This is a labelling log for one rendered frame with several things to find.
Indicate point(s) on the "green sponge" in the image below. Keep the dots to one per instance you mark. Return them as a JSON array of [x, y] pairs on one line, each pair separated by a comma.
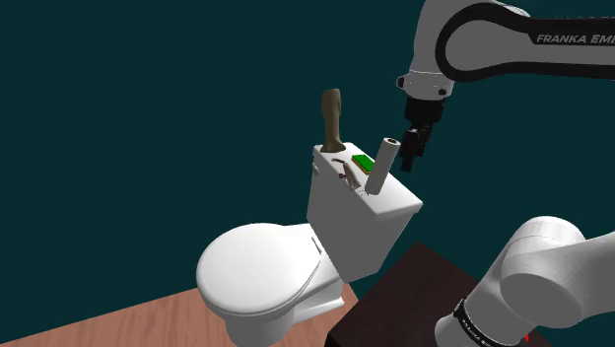
[[363, 162]]

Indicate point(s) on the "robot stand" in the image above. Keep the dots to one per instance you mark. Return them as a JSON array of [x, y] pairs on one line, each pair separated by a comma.
[[413, 293]]

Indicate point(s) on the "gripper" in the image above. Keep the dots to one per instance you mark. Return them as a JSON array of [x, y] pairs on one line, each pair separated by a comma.
[[423, 111]]

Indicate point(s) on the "white paper roll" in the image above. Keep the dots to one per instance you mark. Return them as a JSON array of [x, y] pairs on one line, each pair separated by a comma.
[[382, 168]]

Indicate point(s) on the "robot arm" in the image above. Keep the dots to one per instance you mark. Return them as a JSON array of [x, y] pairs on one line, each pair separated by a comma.
[[480, 53]]

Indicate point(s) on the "white toilet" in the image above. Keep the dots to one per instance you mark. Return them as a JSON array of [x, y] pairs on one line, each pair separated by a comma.
[[269, 269]]

